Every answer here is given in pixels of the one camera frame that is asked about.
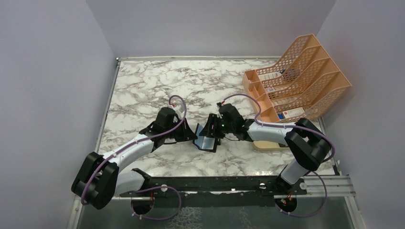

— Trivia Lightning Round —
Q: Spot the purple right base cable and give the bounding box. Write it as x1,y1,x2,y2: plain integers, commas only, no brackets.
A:
274,170,328,219

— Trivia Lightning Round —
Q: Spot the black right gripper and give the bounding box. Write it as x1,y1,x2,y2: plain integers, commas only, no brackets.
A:
199,113,234,139

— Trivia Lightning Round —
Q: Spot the white card box in organizer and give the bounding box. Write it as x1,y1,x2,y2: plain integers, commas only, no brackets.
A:
277,107,305,119

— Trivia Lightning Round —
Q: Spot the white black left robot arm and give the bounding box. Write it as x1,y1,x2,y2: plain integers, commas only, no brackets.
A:
71,107,197,209

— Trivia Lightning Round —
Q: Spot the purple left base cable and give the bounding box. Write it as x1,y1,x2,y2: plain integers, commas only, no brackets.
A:
130,185,182,221

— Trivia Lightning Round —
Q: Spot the black leather card holder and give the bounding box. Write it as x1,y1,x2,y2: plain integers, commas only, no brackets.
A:
192,123,218,153

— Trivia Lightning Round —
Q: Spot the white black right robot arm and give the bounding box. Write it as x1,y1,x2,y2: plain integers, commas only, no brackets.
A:
194,103,332,194

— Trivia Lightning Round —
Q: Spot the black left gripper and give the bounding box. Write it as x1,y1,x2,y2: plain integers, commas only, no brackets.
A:
164,117,198,142

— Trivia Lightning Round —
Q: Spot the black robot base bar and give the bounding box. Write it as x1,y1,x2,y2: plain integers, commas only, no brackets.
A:
120,176,307,208

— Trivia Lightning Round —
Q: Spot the orange mesh file organizer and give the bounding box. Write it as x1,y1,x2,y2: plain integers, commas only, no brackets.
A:
242,34,351,123

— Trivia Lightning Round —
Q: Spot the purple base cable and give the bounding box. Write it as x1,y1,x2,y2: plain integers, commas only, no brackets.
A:
130,185,182,221
274,170,328,219

